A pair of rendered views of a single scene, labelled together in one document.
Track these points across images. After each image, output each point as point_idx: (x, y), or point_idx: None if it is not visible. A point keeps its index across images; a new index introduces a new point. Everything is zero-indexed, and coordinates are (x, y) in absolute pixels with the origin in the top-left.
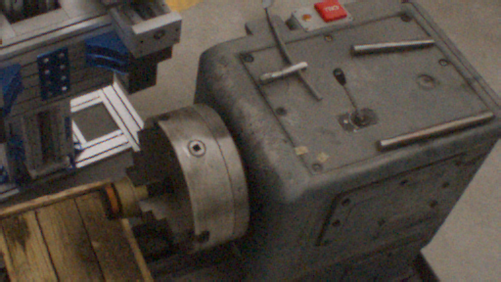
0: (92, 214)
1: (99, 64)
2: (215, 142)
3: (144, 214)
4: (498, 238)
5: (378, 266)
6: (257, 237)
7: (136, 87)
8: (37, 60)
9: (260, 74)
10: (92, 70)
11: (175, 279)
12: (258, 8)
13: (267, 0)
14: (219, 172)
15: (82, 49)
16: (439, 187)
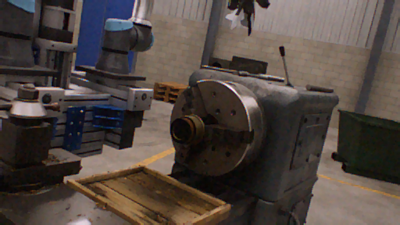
0: (144, 181)
1: (101, 126)
2: (237, 84)
3: (209, 130)
4: None
5: (298, 215)
6: (267, 154)
7: (123, 144)
8: (69, 109)
9: (230, 74)
10: (93, 134)
11: None
12: None
13: (234, 23)
14: (248, 94)
15: (92, 113)
16: (321, 137)
